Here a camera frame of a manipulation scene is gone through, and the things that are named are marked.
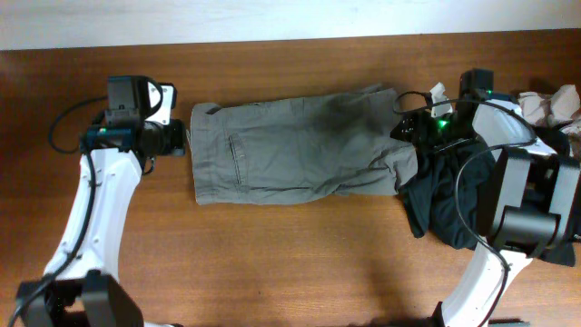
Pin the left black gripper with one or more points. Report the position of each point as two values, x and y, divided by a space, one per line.
177 136

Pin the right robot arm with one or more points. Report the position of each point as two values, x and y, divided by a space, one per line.
491 182

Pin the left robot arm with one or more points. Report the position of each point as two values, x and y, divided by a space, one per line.
80 285

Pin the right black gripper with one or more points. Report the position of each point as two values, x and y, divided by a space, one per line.
420 118

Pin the black garment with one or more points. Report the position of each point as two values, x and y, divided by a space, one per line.
429 197

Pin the grey shorts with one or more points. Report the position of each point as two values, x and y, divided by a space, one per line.
299 150

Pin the beige crumpled cloth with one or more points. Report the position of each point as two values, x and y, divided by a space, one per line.
560 110

